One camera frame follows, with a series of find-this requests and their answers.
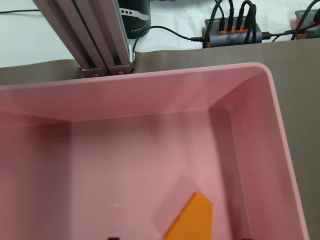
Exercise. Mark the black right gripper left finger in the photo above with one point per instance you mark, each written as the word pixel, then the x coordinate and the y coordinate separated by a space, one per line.
pixel 113 238

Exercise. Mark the orange toy block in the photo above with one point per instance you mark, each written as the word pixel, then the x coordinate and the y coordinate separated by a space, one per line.
pixel 194 221

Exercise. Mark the pink plastic box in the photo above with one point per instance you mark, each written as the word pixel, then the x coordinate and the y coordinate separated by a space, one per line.
pixel 120 156

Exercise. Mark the grey orange usb hub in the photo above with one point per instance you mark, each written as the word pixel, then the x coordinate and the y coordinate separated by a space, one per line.
pixel 219 37
pixel 310 28

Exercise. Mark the black water bottle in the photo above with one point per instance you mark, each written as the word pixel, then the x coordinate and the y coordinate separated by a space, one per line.
pixel 136 16

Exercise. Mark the aluminium frame post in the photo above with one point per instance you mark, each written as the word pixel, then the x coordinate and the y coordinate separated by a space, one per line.
pixel 93 32

